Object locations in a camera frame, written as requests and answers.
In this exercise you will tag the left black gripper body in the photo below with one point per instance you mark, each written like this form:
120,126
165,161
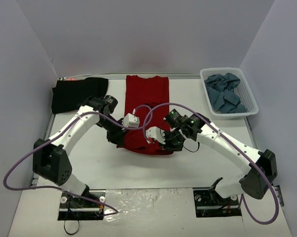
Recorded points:
117,138

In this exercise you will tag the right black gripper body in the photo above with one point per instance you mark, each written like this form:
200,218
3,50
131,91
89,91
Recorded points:
166,142

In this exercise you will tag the red t-shirt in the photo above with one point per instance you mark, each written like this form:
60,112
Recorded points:
151,92

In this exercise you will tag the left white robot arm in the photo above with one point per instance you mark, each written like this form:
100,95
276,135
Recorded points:
51,161

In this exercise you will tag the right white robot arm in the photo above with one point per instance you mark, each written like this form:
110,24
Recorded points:
258,168

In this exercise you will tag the blue-grey t-shirt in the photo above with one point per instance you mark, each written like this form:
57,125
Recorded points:
220,89

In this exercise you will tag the black folded t-shirt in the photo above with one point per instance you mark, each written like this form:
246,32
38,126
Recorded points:
68,95

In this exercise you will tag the white plastic basket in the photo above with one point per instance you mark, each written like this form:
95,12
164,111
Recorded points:
242,90

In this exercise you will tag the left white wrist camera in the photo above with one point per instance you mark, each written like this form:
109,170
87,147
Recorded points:
130,120

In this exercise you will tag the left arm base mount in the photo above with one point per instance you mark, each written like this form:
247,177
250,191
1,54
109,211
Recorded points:
74,208

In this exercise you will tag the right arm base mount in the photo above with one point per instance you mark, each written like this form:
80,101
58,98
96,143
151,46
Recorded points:
205,207

